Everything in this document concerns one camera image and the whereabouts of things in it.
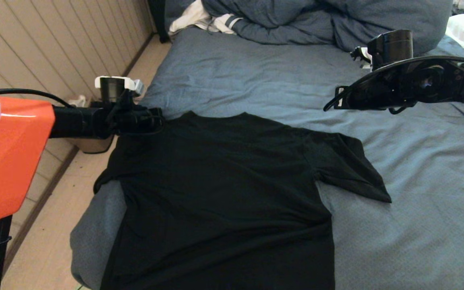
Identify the black printed t-shirt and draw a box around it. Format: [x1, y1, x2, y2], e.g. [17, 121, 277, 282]
[93, 111, 393, 290]

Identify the brown trash bin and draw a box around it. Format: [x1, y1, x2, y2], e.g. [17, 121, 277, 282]
[66, 96, 114, 154]

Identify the black bedside furniture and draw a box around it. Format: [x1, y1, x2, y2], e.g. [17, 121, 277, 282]
[147, 0, 171, 44]

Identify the blue bunched duvet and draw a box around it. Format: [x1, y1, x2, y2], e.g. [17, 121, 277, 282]
[200, 0, 453, 62]

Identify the white striped garment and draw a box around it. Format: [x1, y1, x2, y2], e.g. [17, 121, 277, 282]
[169, 0, 242, 36]

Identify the bed with blue sheet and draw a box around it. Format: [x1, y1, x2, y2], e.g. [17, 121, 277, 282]
[70, 27, 464, 290]

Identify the black right gripper cable loop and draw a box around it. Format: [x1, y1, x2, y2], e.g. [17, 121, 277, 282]
[388, 101, 417, 115]

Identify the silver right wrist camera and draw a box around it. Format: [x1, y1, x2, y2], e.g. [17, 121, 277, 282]
[350, 46, 373, 72]

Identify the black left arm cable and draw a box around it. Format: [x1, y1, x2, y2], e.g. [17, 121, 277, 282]
[0, 88, 74, 108]

